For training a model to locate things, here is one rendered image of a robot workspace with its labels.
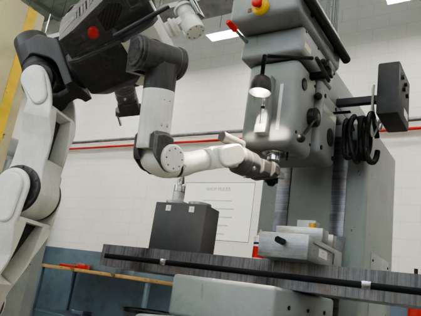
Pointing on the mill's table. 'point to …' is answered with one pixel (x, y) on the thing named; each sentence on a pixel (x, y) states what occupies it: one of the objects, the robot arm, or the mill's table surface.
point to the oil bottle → (256, 247)
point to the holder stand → (184, 227)
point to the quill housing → (282, 111)
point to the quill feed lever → (314, 120)
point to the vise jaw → (320, 234)
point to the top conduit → (327, 30)
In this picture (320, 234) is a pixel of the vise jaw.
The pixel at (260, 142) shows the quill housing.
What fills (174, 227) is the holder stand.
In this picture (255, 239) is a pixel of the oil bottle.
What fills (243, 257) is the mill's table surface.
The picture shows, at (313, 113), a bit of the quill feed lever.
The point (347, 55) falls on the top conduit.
